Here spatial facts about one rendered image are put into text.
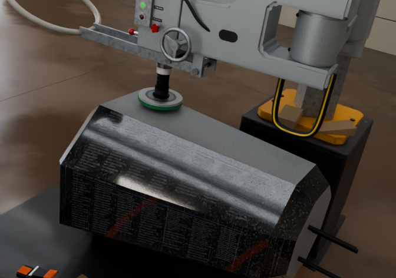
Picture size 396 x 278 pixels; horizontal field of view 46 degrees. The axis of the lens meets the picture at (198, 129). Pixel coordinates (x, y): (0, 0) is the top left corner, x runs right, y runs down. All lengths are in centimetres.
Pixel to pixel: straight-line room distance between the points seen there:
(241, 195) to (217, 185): 11
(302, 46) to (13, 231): 180
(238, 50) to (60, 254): 141
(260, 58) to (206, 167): 50
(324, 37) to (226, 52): 40
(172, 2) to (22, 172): 172
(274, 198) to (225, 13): 76
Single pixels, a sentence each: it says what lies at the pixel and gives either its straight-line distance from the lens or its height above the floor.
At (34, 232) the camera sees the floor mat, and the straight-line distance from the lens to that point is 277.
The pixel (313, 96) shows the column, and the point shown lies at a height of 90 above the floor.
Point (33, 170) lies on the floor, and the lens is 330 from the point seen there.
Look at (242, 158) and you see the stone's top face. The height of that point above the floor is 82.
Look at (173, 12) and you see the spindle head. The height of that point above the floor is 132.
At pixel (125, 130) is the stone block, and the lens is 216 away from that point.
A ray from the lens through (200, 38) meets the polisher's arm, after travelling 202.
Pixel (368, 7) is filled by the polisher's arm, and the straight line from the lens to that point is 247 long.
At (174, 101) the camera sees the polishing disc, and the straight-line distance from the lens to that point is 226.
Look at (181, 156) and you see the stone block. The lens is 202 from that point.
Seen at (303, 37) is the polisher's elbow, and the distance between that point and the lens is 188.
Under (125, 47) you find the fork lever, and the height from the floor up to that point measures 109.
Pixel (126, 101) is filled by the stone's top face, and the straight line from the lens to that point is 234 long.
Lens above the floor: 177
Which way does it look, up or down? 26 degrees down
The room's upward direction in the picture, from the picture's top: 9 degrees clockwise
